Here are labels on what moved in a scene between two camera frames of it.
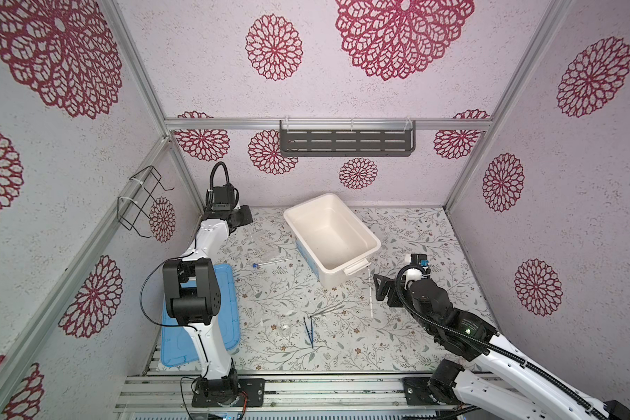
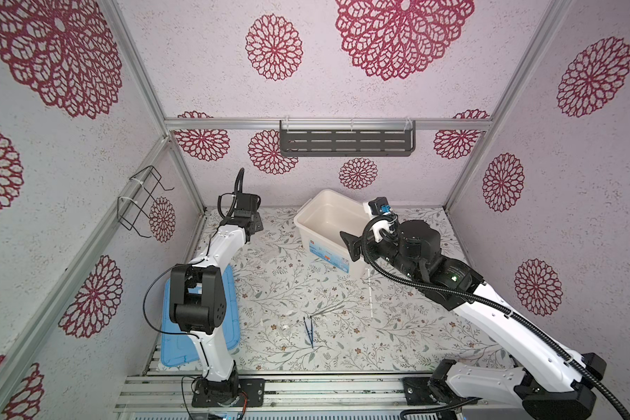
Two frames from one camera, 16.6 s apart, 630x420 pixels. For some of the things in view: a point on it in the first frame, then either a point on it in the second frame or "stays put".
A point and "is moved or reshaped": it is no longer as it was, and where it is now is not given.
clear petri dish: x=285 y=328 stays put
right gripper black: x=381 y=291 to x=354 y=245
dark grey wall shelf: x=347 y=137 stays put
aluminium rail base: x=143 y=393 stays put
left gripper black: x=247 y=216 to x=258 y=221
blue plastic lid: x=179 y=344 stays put
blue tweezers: x=311 y=338 stays put
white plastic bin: x=331 y=238 is moved or reshaped
